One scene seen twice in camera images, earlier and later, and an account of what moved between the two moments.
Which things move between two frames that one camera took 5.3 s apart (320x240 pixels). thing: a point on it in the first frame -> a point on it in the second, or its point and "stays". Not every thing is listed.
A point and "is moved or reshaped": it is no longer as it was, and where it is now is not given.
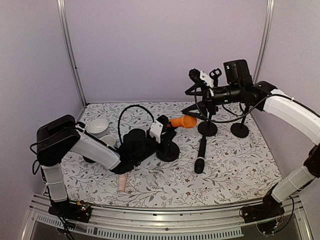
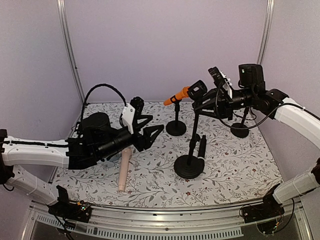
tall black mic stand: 209,128 -> 190,166
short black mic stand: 240,130 stays
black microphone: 199,165 is moved or reshaped
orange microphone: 187,121 -> 181,95
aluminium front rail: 216,223 stays
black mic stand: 168,151 -> 176,128
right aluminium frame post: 265,40 stays
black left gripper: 164,131 -> 138,135
